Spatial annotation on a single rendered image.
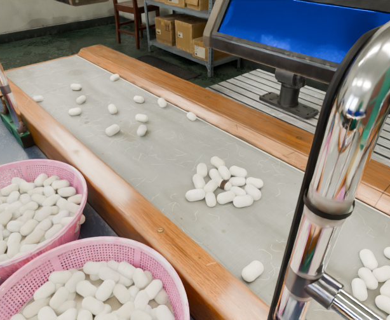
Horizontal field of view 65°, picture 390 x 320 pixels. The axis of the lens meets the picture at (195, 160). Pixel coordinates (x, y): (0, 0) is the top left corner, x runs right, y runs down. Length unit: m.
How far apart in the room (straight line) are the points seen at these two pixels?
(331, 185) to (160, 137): 0.64
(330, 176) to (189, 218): 0.42
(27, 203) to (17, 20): 4.45
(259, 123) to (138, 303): 0.51
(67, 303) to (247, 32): 0.42
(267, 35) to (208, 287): 0.32
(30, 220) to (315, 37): 0.53
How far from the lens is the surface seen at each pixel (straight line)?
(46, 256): 0.53
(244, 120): 0.80
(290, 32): 0.33
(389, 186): 0.68
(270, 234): 0.55
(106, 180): 0.63
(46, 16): 5.11
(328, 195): 0.17
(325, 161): 0.16
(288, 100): 1.07
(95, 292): 0.50
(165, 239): 0.50
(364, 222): 0.62
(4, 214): 0.66
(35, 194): 0.68
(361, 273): 0.53
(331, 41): 0.31
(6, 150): 0.99
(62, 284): 0.53
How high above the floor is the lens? 1.15
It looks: 36 degrees down
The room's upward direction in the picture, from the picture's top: 1 degrees counter-clockwise
